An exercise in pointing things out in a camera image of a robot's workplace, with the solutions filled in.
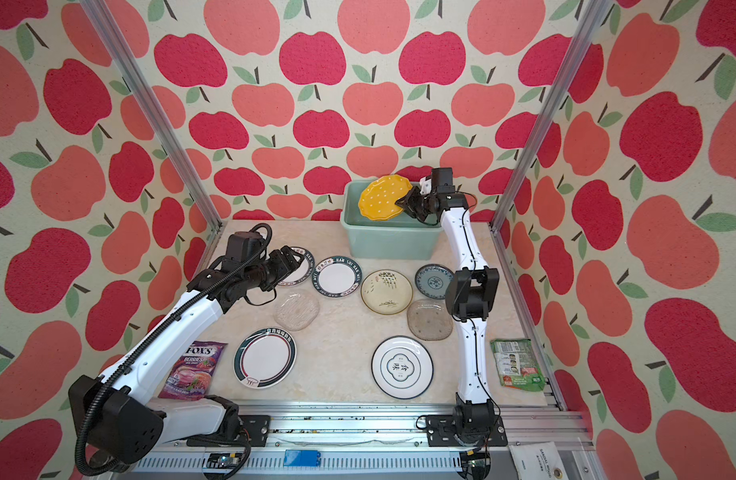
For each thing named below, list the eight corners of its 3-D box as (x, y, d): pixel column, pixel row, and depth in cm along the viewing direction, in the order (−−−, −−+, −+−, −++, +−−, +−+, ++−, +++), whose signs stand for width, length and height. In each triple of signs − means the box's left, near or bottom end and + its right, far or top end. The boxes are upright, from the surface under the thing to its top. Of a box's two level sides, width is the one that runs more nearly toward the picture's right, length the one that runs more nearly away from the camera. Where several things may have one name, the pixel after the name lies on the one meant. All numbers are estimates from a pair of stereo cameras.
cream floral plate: (360, 314, 97) (360, 311, 96) (361, 273, 108) (360, 269, 106) (414, 314, 97) (415, 311, 96) (410, 272, 108) (410, 269, 106)
